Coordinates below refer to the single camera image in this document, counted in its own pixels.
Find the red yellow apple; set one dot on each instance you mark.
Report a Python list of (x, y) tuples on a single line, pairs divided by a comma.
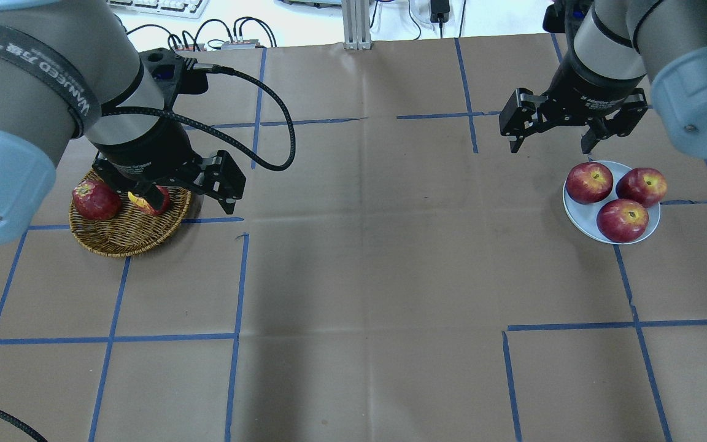
[(142, 205)]

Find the white keyboard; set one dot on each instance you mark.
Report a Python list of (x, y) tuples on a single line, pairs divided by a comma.
[(178, 9)]

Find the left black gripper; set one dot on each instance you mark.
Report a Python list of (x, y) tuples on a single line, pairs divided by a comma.
[(148, 149)]

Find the aluminium frame post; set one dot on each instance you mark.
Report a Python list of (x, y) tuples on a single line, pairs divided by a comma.
[(356, 24)]

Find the black power adapter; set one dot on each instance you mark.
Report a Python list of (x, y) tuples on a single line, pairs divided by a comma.
[(439, 11)]

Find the light blue plate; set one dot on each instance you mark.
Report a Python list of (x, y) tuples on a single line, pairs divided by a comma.
[(584, 217)]

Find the red apple in basket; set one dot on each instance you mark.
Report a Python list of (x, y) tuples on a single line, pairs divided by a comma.
[(95, 200)]

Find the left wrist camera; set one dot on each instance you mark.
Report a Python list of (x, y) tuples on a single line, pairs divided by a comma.
[(175, 74)]

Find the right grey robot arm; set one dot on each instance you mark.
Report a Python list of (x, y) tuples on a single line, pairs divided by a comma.
[(622, 58)]

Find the red apple plate front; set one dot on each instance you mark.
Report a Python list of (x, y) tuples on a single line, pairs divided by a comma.
[(623, 220)]

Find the red apple plate right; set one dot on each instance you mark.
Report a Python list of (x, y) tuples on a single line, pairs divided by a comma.
[(646, 186)]

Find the usb hub with cables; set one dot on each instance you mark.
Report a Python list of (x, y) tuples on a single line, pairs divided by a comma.
[(236, 44)]

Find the woven wicker basket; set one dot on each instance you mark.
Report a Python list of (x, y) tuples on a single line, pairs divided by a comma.
[(130, 232)]

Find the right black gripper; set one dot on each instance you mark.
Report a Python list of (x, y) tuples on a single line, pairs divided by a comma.
[(588, 88)]

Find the red apple plate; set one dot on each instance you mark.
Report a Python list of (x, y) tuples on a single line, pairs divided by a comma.
[(623, 220), (646, 186), (589, 183)]

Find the red apple plate left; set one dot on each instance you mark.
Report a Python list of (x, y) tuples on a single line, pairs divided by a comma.
[(589, 183)]

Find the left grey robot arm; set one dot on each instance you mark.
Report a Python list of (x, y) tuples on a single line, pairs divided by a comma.
[(68, 70)]

